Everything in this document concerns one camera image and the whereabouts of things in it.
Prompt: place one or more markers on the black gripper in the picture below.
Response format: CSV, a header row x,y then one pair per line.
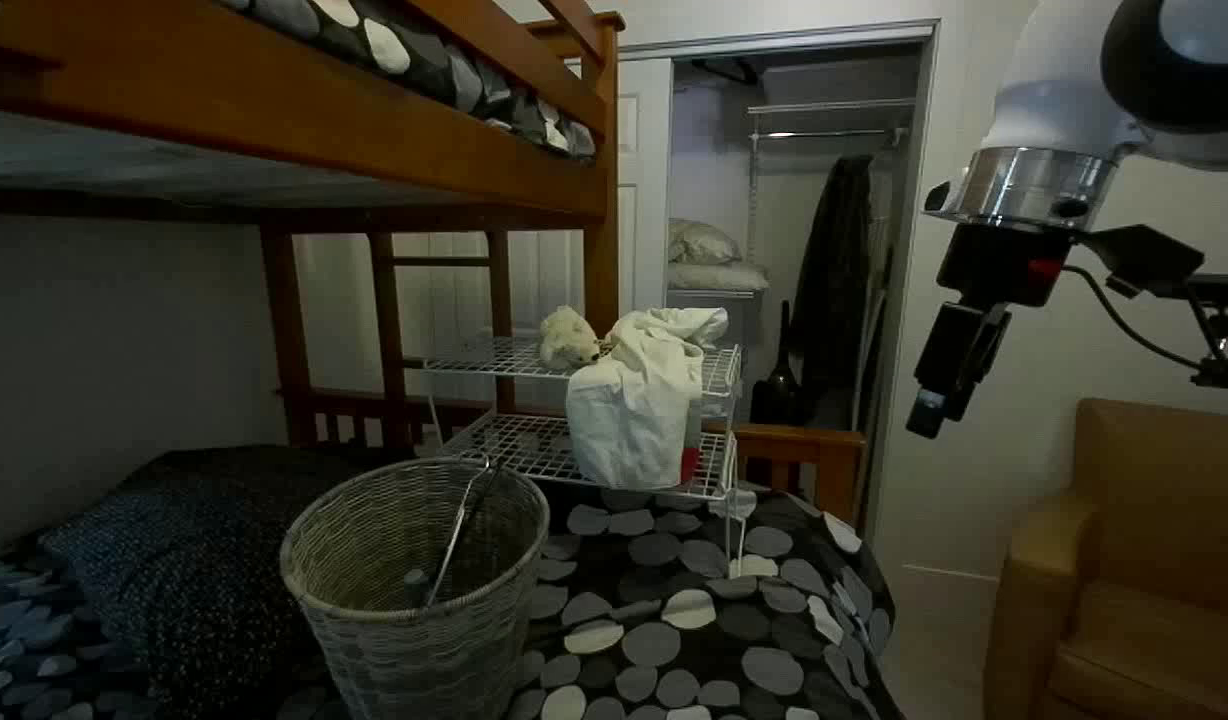
x,y
999,262

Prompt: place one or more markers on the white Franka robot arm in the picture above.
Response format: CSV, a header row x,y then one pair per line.
x,y
1055,82

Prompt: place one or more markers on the woven wicker basket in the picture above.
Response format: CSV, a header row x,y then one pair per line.
x,y
413,655

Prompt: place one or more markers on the dark hanging jacket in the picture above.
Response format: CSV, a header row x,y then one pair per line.
x,y
835,282

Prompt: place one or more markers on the folded white bedding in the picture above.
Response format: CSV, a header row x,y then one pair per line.
x,y
718,279

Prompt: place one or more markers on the white closet shelf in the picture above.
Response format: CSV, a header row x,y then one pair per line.
x,y
835,114

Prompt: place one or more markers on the white closet pillow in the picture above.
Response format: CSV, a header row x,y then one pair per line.
x,y
702,240

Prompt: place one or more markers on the red cup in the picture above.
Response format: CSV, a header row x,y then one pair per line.
x,y
692,465

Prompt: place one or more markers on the tan leather armchair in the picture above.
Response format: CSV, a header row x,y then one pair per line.
x,y
1147,602

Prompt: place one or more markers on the white crumpled cloth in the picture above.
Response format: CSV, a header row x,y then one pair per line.
x,y
635,413

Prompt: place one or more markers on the white closet door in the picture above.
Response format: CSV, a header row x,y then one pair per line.
x,y
647,184

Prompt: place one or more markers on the black dotted bedspread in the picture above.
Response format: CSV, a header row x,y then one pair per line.
x,y
692,612

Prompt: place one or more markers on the beige stuffed toy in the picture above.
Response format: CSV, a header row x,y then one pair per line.
x,y
567,340

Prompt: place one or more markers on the dotted upper bunk mattress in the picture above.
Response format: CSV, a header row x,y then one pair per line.
x,y
413,52

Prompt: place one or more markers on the dark speckled blanket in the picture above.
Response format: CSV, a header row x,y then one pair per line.
x,y
187,563

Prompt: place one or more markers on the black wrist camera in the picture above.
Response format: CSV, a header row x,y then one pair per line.
x,y
1147,262

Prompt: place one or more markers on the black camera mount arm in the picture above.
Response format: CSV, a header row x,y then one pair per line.
x,y
1217,286

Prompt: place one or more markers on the wooden bunk bed frame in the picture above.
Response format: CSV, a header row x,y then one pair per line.
x,y
306,124

